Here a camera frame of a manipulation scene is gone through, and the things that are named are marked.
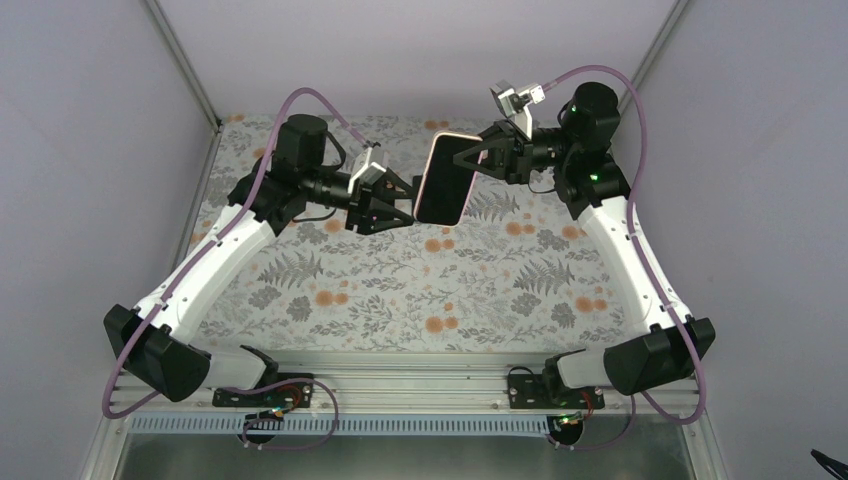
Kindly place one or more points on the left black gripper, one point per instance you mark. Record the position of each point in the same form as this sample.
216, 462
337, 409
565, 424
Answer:
358, 208

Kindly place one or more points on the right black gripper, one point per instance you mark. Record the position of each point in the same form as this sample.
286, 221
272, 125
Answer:
510, 154

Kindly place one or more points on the black phone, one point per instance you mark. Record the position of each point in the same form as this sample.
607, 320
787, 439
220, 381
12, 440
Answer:
444, 188

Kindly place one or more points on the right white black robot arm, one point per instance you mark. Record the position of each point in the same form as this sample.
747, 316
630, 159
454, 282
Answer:
665, 342

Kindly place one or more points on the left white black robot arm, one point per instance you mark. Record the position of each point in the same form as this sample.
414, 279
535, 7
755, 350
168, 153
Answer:
152, 340

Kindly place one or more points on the floral patterned table mat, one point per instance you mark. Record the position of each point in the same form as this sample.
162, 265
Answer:
516, 275

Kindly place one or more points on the black object at corner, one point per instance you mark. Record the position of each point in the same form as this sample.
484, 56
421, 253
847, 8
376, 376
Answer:
836, 468

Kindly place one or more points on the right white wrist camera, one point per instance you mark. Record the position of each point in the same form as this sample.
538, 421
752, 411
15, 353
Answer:
514, 103

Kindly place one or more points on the aluminium rail frame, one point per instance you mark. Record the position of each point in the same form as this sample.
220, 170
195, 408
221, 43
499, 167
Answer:
392, 383

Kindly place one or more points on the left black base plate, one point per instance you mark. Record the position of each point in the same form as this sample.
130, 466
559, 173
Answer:
296, 393

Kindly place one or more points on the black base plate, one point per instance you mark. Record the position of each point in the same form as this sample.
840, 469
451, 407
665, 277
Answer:
296, 393
527, 391

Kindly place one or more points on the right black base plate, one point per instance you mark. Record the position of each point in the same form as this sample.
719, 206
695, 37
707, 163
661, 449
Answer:
527, 391

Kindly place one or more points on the slotted grey cable duct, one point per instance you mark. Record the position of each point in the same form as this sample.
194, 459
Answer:
302, 424

